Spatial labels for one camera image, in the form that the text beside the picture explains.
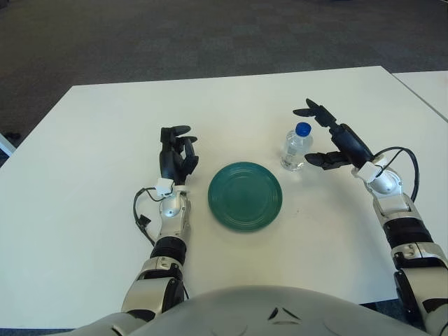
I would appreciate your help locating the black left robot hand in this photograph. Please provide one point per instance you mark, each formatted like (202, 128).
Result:
(171, 162)

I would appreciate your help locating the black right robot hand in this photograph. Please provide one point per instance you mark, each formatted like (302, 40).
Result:
(350, 143)

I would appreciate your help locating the clear bottle with blue cap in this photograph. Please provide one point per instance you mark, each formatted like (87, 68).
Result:
(295, 147)

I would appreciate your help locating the green round plate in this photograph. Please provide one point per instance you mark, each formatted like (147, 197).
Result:
(245, 196)

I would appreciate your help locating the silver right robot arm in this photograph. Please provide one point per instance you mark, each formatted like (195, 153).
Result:
(402, 227)

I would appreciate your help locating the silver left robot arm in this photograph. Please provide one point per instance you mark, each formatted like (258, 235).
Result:
(173, 210)

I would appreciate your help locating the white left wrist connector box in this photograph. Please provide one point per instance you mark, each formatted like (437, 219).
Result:
(164, 185)

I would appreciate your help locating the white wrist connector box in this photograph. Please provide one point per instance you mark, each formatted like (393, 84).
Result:
(367, 172)
(164, 185)

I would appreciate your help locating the white right wrist connector box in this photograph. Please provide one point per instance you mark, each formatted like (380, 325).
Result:
(367, 172)

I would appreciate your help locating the grey robot torso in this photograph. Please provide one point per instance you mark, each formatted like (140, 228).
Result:
(245, 311)

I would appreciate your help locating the white furniture edge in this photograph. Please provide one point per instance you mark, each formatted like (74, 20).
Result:
(5, 148)

